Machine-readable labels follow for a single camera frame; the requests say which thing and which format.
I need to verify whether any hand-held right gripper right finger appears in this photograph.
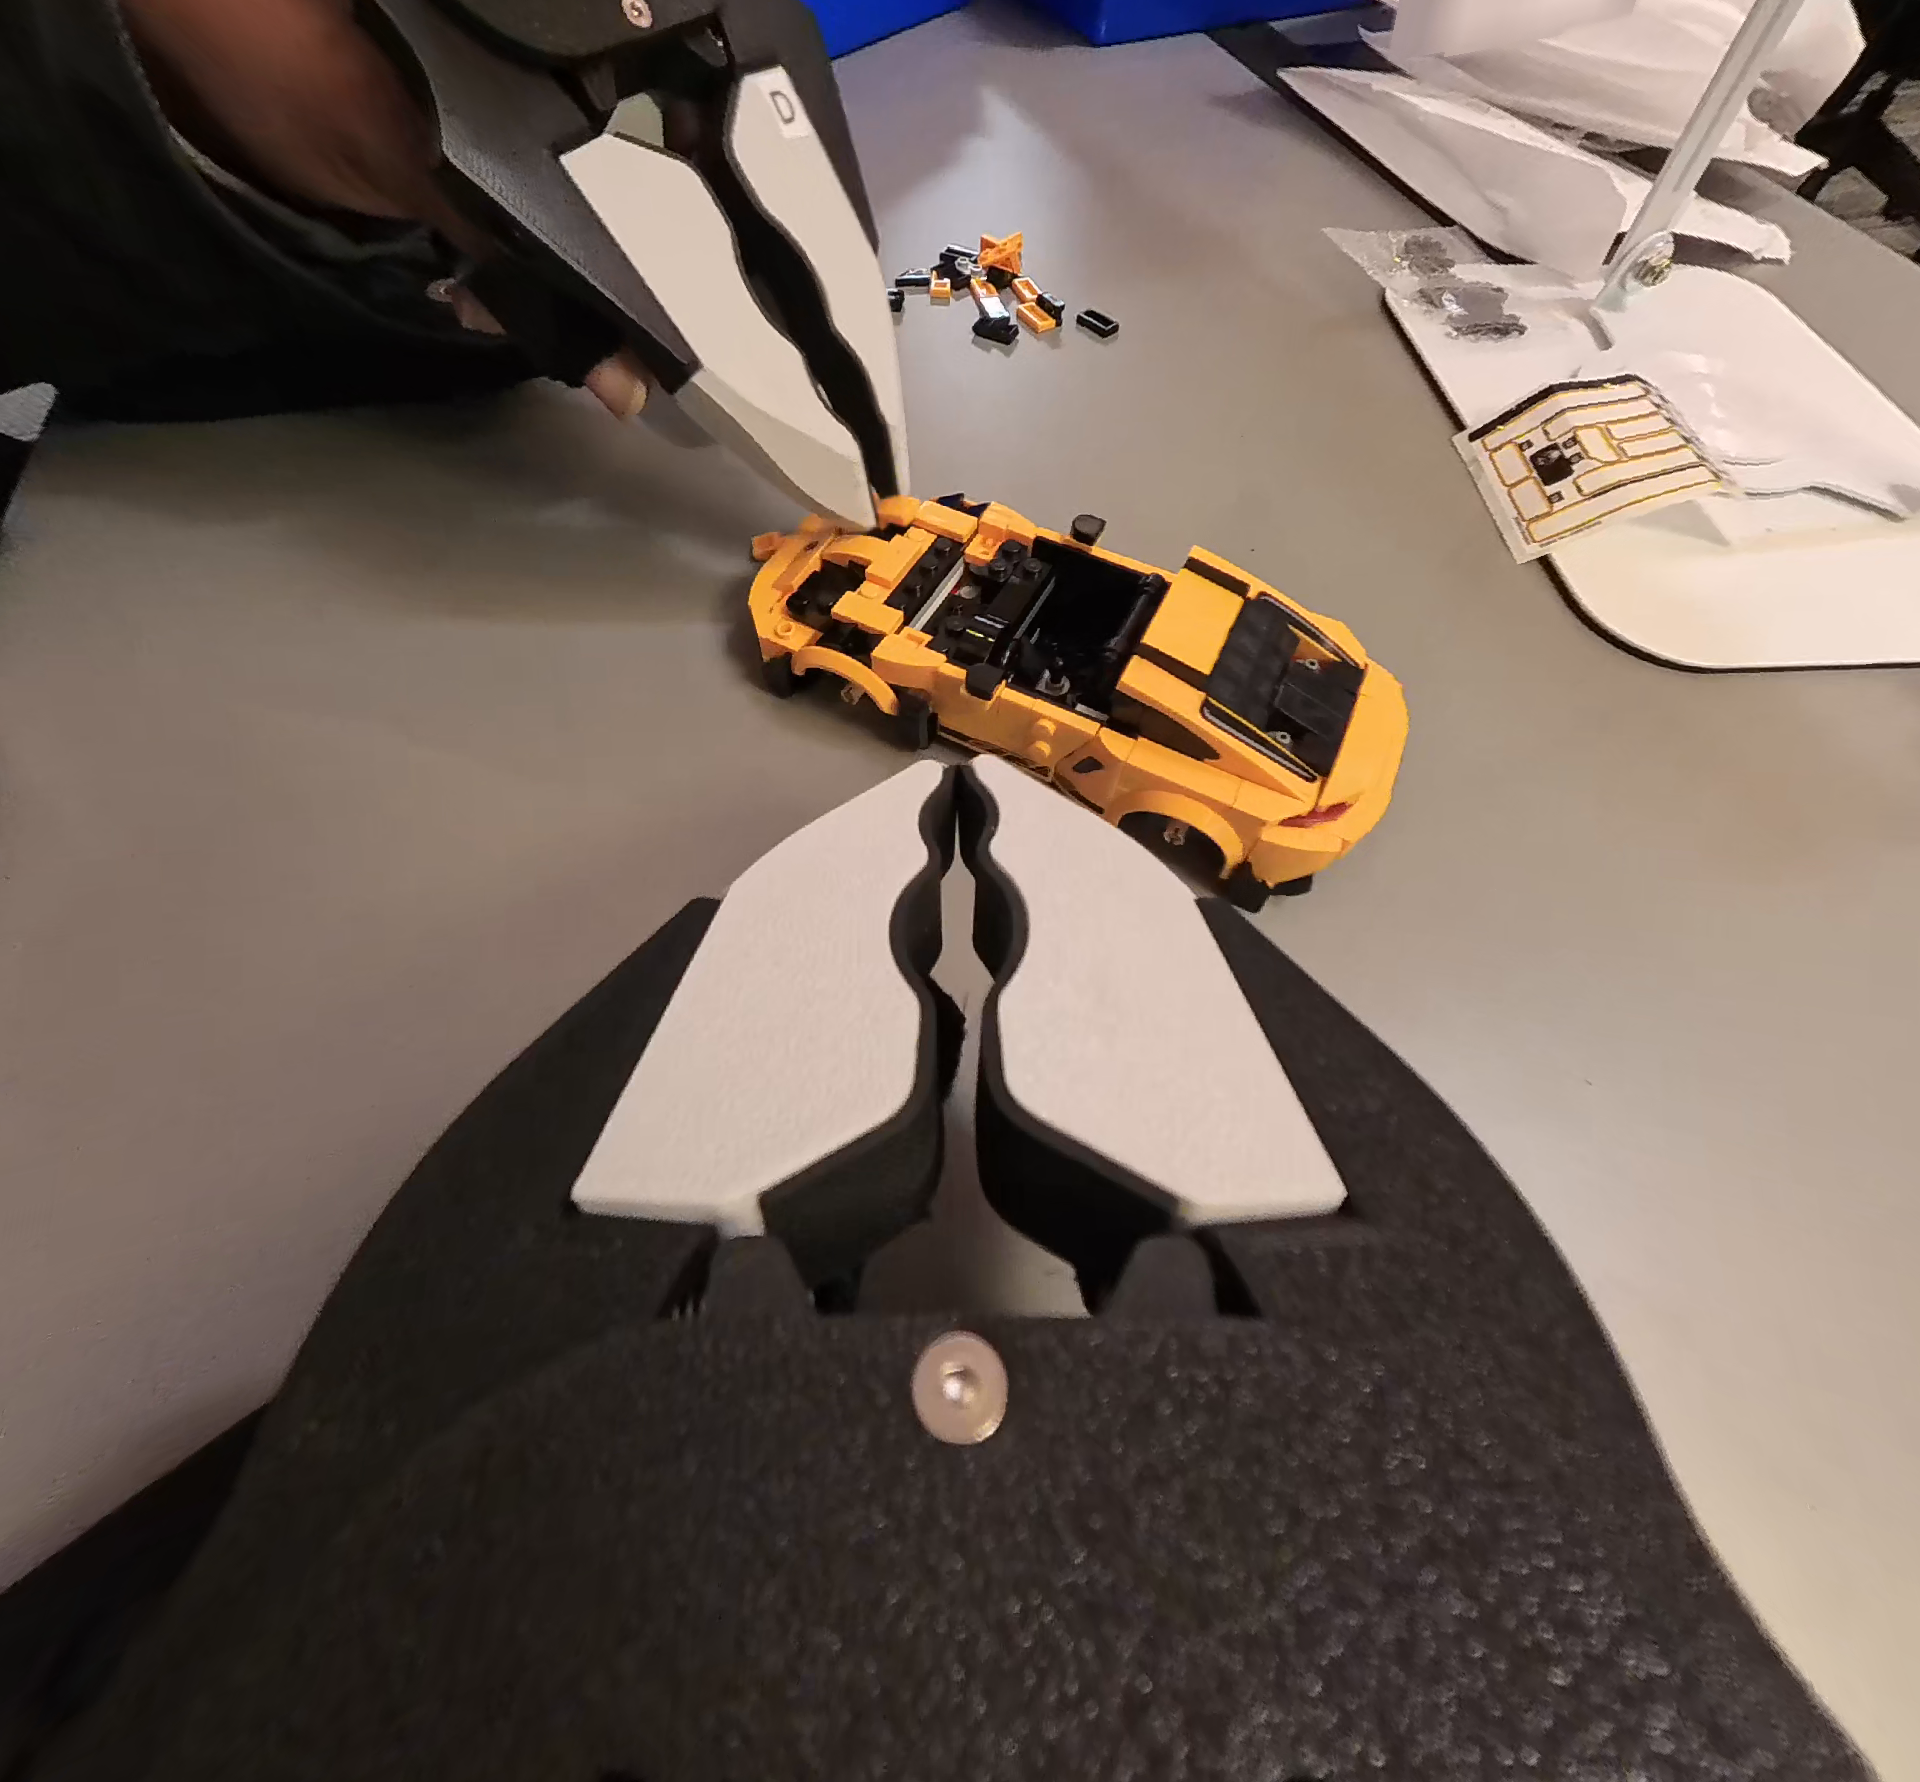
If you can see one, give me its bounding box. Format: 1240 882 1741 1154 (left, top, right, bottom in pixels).
955 755 1351 1316

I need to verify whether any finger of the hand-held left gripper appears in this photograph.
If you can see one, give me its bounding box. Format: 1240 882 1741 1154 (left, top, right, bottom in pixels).
557 130 888 529
719 65 910 527

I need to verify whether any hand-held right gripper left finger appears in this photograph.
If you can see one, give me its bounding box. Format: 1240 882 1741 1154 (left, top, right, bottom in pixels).
570 756 962 1319

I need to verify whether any orange lego car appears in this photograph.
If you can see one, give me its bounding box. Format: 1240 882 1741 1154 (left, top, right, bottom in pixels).
747 492 1410 913

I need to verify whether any white wooden book stand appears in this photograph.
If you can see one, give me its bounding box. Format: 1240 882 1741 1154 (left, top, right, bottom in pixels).
1378 0 1920 673

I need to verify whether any pile of orange black lego pieces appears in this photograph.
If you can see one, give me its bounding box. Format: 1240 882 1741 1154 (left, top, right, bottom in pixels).
885 229 1070 346

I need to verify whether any lego sticker sheet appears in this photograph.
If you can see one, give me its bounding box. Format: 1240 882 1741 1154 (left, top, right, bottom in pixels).
1449 372 1744 566

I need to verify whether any person's left hand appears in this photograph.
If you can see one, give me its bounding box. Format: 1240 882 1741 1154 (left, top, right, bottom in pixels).
113 0 654 421

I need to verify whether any person's black fleece jacket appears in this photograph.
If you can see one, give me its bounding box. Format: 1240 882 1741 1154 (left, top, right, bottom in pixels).
0 1423 259 1782

